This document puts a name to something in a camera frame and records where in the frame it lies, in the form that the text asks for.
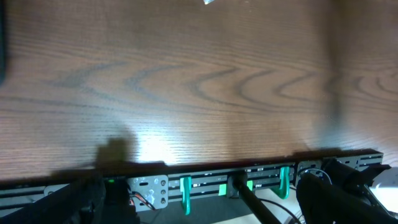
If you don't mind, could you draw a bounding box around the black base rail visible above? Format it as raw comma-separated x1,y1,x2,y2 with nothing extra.
0,149,384,212

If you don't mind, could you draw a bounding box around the green clamp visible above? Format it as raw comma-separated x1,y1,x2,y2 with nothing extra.
271,167,290,200
180,176,192,215

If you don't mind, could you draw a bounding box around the left green clamp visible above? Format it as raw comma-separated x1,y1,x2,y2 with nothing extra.
180,176,192,215

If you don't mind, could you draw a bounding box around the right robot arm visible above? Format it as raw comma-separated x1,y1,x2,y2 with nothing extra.
322,159,391,201

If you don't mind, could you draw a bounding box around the grey metal mounting plate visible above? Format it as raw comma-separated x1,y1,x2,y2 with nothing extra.
126,175,169,212

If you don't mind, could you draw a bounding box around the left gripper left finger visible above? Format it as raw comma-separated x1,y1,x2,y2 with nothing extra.
1,177,106,224

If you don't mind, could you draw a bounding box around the right green clamp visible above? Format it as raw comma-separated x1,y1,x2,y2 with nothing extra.
271,167,290,200

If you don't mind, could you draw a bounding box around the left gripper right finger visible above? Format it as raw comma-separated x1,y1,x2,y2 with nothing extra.
296,174,397,224

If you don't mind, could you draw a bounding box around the black pole under table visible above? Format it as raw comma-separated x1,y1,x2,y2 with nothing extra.
226,171,280,224

